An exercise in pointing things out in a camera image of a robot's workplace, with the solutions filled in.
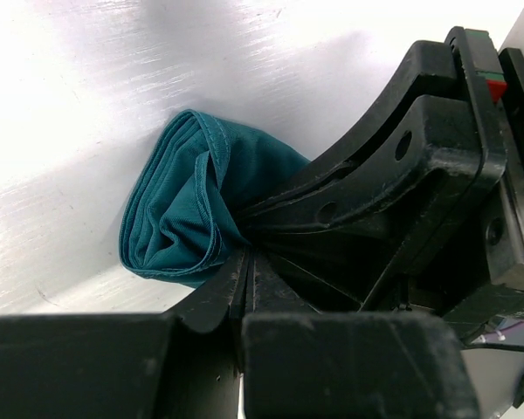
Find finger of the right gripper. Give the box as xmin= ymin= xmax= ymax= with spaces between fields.
xmin=239 ymin=95 xmax=485 ymax=238
xmin=287 ymin=40 xmax=458 ymax=192

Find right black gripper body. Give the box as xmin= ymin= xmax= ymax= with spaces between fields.
xmin=364 ymin=27 xmax=524 ymax=340

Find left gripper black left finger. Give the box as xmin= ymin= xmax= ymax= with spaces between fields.
xmin=0 ymin=251 xmax=249 ymax=418

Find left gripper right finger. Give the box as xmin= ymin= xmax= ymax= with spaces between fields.
xmin=241 ymin=255 xmax=479 ymax=418

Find teal cloth napkin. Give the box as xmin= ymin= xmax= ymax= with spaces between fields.
xmin=118 ymin=110 xmax=308 ymax=288

